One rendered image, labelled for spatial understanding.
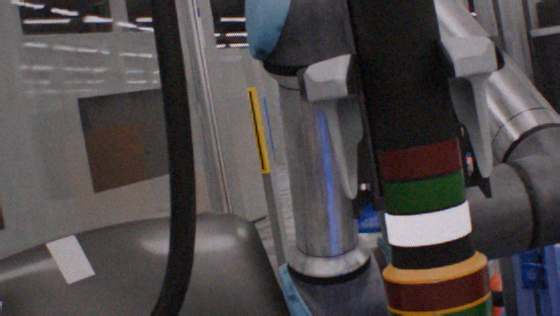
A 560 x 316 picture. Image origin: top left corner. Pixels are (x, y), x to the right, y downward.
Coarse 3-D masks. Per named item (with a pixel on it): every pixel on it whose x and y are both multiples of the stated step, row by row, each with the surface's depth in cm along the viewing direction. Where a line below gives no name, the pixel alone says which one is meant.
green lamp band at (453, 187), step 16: (448, 176) 28; (384, 192) 29; (400, 192) 28; (416, 192) 28; (432, 192) 27; (448, 192) 28; (464, 192) 28; (400, 208) 28; (416, 208) 28; (432, 208) 27
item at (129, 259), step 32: (128, 224) 42; (160, 224) 43; (224, 224) 44; (32, 256) 39; (96, 256) 40; (128, 256) 40; (160, 256) 41; (224, 256) 41; (256, 256) 42; (0, 288) 37; (32, 288) 37; (64, 288) 38; (96, 288) 38; (128, 288) 38; (160, 288) 39; (192, 288) 39; (224, 288) 39; (256, 288) 40
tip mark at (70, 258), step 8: (56, 240) 40; (64, 240) 40; (72, 240) 40; (56, 248) 40; (64, 248) 40; (72, 248) 40; (80, 248) 40; (56, 256) 39; (64, 256) 39; (72, 256) 39; (80, 256) 40; (64, 264) 39; (72, 264) 39; (80, 264) 39; (88, 264) 39; (64, 272) 38; (72, 272) 39; (80, 272) 39; (88, 272) 39; (72, 280) 38
